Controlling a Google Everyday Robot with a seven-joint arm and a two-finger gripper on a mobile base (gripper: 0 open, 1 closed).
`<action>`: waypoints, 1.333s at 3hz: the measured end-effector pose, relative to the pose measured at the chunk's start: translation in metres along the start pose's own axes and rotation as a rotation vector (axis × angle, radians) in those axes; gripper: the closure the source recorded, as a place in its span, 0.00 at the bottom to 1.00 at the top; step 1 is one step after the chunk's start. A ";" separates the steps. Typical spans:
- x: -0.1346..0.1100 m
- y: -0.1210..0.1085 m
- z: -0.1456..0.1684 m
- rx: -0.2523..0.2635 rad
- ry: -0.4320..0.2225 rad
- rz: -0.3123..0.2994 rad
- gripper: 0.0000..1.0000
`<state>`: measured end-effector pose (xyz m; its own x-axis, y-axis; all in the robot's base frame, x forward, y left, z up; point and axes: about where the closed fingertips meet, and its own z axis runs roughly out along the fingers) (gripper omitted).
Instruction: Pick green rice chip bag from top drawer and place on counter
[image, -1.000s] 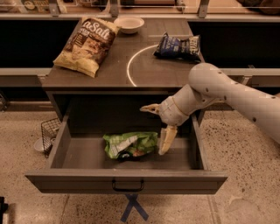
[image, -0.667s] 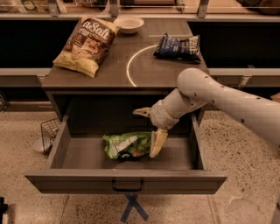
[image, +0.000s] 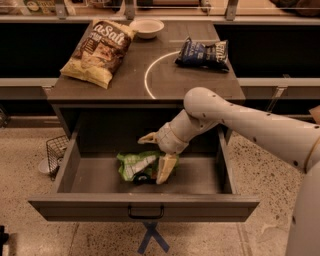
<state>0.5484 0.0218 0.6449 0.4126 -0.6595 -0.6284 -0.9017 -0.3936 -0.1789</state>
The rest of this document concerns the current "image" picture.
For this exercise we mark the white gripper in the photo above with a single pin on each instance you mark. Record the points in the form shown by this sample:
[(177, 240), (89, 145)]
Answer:
[(170, 137)]

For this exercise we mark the green rice chip bag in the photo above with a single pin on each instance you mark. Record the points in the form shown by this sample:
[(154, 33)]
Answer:
[(135, 167)]

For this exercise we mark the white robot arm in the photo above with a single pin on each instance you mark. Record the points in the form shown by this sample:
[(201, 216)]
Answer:
[(295, 142)]

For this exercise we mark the grey cabinet counter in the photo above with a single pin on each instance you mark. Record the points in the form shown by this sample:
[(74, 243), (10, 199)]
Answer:
[(146, 91)]

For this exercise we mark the grey open top drawer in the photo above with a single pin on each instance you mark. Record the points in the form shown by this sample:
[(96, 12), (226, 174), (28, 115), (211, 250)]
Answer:
[(202, 188)]

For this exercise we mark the dark blue chip bag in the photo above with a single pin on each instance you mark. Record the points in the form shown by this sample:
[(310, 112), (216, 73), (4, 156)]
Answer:
[(197, 54)]

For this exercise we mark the brown sea salt chip bag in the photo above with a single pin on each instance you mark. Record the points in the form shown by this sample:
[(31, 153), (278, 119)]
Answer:
[(101, 53)]

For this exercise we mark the white ceramic bowl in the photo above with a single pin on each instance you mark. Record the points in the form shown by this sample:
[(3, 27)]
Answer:
[(147, 28)]

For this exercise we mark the black drawer handle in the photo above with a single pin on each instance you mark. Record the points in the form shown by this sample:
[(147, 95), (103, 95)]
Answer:
[(150, 213)]

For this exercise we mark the black wire basket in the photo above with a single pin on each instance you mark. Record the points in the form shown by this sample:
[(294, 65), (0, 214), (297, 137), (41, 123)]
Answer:
[(56, 149)]

